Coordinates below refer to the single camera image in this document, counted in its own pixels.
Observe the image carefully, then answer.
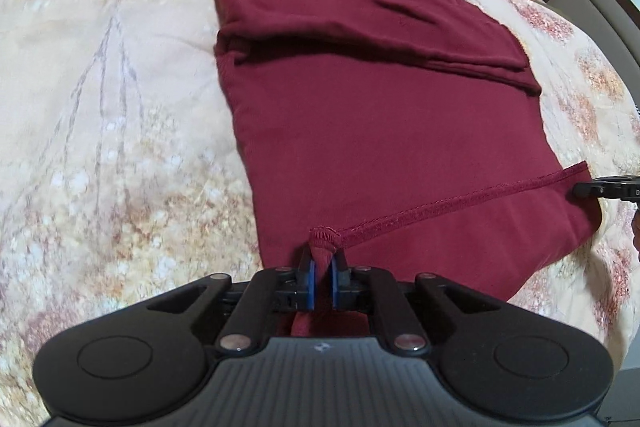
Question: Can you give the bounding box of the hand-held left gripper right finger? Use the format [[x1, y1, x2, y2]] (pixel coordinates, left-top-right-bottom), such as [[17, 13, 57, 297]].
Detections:
[[328, 252, 502, 355]]

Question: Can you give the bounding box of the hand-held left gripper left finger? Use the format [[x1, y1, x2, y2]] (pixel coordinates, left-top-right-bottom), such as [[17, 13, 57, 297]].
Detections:
[[145, 244, 319, 354]]

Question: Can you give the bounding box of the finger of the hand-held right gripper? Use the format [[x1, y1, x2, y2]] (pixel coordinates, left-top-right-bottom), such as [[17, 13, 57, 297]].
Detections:
[[572, 175, 640, 204]]

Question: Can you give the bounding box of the dark red long-sleeve shirt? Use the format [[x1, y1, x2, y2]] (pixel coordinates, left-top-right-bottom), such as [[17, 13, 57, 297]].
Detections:
[[207, 0, 604, 339]]

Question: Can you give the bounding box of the padded bed headboard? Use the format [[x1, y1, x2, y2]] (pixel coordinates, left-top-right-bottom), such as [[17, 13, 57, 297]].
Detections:
[[537, 0, 640, 110]]

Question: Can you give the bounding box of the floral blanket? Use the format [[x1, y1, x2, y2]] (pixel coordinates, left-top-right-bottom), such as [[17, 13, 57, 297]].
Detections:
[[0, 0, 640, 418]]

